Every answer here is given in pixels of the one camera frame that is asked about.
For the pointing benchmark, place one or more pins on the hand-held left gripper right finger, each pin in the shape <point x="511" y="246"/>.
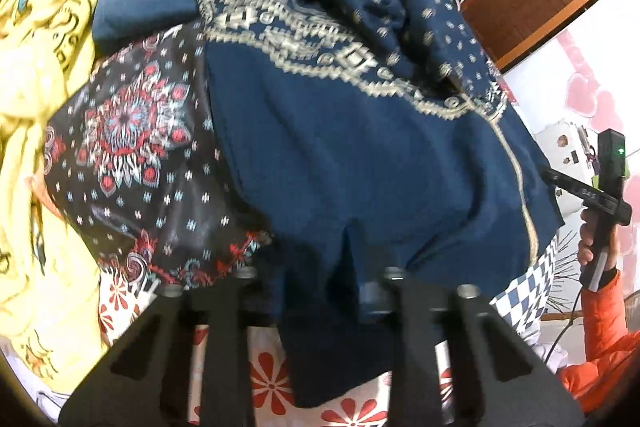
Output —
<point x="415" y="322"/>

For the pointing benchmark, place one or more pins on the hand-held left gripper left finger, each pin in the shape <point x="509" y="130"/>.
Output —
<point x="225" y="317"/>

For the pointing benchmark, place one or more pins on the navy patterned hooded garment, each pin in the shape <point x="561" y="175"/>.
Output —
<point x="350" y="147"/>

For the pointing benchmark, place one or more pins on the person's right forearm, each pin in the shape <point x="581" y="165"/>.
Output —
<point x="607" y="342"/>

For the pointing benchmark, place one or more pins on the person's right hand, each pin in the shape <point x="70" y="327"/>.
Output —
<point x="587" y="237"/>

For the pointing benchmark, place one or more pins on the white stickered suitcase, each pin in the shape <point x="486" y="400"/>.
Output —
<point x="560" y="147"/>

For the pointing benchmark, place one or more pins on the red flower bed sheet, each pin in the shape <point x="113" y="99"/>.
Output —
<point x="270" y="382"/>

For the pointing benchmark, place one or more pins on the blue white checkered cloth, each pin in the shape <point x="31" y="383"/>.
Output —
<point x="525" y="292"/>

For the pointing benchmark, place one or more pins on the black floral patterned garment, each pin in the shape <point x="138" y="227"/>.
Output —
<point x="130" y="127"/>

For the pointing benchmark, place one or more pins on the yellow printed blanket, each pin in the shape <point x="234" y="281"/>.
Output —
<point x="35" y="57"/>

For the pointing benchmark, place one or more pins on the pink heart wall sticker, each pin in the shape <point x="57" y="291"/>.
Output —
<point x="595" y="102"/>

